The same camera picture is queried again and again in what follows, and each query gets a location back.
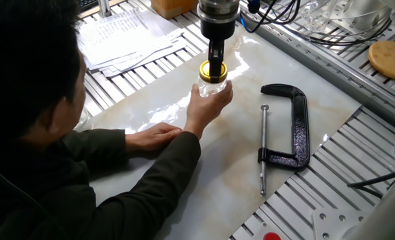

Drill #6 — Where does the black gripper cable bundle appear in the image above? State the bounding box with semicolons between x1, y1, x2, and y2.
239;0;302;34

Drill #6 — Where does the clear glass vessel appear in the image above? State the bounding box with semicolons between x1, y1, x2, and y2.
299;0;330;33

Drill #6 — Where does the grey aluminium rail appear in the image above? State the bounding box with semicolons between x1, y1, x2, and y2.
239;6;395;126

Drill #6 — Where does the silver metal post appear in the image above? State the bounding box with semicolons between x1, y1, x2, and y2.
97;0;113;19

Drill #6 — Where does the right forearm dark sleeve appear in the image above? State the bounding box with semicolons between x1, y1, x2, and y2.
83;131;202;240

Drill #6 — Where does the clear empty jar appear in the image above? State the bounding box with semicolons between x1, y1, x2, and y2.
73;105;91;131

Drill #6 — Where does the clear glass jar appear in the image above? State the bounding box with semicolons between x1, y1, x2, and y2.
196;75;228;99

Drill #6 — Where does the person's left hand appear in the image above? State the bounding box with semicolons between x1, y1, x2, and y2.
125;121;183;155

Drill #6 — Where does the left forearm dark sleeve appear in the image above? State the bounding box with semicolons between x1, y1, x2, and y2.
62;128;129;174

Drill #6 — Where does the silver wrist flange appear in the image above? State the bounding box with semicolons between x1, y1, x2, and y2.
196;0;242;24

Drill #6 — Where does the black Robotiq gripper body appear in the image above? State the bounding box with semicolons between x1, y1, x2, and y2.
200;20;238;43

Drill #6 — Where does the gold metal jar lid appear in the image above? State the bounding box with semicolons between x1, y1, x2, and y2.
198;59;228;84

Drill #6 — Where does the black cable by robot base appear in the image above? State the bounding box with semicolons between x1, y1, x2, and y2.
346;170;395;199

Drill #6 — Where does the person's torso dark jacket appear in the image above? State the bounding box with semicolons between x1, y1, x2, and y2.
0;133;98;240

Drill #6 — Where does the black cable bundle on table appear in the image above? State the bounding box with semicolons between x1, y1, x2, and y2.
300;16;394;47

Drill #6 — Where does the white button box red button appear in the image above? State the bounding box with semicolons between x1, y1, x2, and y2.
250;221;285;240

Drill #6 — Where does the white printed paper stack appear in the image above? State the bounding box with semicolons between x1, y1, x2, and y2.
77;7;187;78

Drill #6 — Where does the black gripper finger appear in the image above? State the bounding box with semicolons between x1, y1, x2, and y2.
208;39;226;84

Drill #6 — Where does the person's right hand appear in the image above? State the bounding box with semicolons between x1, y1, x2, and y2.
183;79;234;141

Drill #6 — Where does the white perforated mounting plate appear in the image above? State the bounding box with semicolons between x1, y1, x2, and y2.
312;208;372;240

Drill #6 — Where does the marble pattern board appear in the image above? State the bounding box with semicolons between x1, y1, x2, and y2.
83;23;362;240

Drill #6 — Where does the wooden round stand with dowel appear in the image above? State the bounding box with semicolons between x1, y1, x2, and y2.
367;35;395;81

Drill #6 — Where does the person's head black hair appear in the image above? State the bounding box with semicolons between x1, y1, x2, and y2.
0;0;87;147

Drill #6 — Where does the black keyboard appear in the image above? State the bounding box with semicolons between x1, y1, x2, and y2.
77;0;100;13

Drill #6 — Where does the black C-clamp steel screw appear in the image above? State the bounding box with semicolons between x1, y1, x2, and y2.
257;83;311;197

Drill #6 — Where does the clear plastic container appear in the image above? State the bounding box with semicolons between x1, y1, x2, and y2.
330;0;395;33

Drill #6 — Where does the wooden block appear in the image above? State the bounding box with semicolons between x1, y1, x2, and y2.
150;0;200;20

